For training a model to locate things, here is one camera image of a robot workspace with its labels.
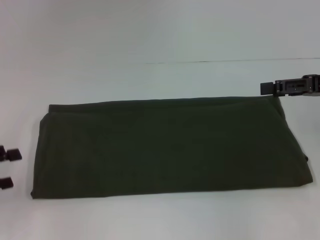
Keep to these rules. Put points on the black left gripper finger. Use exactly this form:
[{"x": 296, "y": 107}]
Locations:
[
  {"x": 12, "y": 154},
  {"x": 6, "y": 183}
]

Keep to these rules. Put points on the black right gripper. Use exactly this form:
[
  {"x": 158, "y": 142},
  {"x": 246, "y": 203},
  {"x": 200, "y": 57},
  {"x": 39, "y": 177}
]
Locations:
[{"x": 313, "y": 85}]

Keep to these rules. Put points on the dark green shirt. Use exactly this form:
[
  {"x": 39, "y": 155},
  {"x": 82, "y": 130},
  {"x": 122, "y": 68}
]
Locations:
[{"x": 170, "y": 147}]

